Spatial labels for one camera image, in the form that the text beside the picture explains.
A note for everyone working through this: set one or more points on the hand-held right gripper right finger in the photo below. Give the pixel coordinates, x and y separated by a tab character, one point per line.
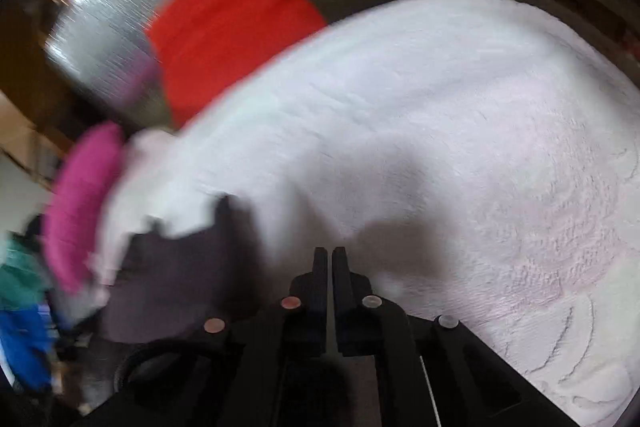
341	287

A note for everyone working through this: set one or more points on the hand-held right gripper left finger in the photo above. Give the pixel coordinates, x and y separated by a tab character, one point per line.
319	287

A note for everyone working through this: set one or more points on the dark plaid puffer jacket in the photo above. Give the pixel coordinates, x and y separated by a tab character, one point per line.
175	277

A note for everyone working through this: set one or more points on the white bed blanket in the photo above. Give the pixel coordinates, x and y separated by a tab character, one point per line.
450	132

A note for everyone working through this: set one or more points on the pink pillow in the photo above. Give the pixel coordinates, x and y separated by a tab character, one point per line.
80	207

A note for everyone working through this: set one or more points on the red pillow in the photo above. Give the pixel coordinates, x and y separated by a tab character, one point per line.
235	17

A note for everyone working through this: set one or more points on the teal jacket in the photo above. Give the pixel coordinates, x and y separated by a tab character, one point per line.
20	272

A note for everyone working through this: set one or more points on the blue jacket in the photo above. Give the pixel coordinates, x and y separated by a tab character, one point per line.
22	347

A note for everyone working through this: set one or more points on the wooden cabinet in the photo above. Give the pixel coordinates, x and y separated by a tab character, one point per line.
30	57

